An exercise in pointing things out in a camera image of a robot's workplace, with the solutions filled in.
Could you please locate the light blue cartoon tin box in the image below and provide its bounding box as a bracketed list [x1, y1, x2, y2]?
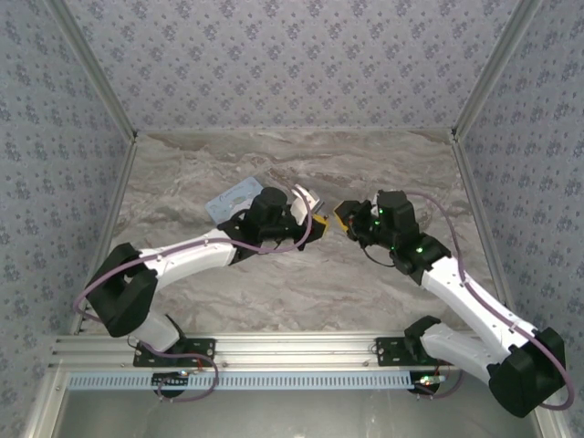
[204, 176, 266, 225]

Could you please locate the small black controller board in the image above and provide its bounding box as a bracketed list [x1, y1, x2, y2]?
[412, 372, 447, 394]
[151, 370, 192, 397]

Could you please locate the grey metal panel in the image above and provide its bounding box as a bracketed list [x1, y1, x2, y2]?
[22, 367, 562, 438]

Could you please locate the aluminium table side rail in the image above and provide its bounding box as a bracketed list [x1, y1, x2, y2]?
[68, 134, 141, 337]
[449, 134, 515, 311]

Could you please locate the wide aluminium mounting rail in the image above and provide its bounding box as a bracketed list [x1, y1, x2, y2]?
[49, 334, 503, 370]

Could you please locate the slotted white cable duct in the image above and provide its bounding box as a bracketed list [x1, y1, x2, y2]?
[67, 370, 423, 392]

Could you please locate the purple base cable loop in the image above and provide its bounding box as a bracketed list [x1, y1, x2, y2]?
[414, 358, 463, 399]
[136, 344, 220, 403]

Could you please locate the aluminium frame post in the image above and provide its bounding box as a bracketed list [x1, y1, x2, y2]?
[47, 0, 141, 142]
[451, 0, 547, 141]

